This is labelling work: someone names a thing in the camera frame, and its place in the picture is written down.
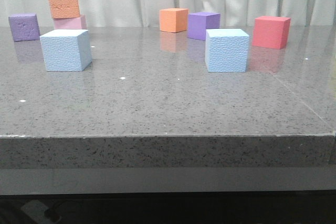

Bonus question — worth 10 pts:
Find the orange foam block stacked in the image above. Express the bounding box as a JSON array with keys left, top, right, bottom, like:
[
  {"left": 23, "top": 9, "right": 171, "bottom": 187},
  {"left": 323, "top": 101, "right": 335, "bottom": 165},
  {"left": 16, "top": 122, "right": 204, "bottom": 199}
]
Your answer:
[{"left": 49, "top": 0, "right": 80, "bottom": 19}]

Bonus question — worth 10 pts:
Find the purple foam block dented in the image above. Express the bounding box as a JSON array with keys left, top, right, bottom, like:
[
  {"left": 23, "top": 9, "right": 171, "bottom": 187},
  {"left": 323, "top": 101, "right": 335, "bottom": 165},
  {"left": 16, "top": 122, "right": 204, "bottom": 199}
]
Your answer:
[{"left": 8, "top": 13, "right": 40, "bottom": 42}]

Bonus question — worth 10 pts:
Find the light blue foam block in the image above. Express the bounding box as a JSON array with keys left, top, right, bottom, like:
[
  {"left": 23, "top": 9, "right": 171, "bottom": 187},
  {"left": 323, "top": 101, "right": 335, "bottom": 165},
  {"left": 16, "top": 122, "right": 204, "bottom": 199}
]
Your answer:
[
  {"left": 40, "top": 29, "right": 92, "bottom": 71},
  {"left": 205, "top": 29, "right": 249, "bottom": 72}
]

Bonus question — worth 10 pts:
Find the pink foam block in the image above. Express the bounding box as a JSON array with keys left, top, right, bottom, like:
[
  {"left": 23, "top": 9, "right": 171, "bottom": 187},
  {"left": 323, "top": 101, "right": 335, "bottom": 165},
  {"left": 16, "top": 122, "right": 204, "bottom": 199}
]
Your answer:
[{"left": 53, "top": 14, "right": 87, "bottom": 29}]

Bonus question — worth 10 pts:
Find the purple foam block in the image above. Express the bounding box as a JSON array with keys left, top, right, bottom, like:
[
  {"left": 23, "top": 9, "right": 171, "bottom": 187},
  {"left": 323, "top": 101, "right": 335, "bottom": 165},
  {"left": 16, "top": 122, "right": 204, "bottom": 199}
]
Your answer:
[{"left": 187, "top": 12, "right": 220, "bottom": 40}]

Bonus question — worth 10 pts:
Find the red foam block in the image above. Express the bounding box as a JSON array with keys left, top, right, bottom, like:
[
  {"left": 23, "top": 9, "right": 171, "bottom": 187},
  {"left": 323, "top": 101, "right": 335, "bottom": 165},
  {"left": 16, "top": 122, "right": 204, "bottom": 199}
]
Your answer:
[{"left": 252, "top": 16, "right": 291, "bottom": 49}]

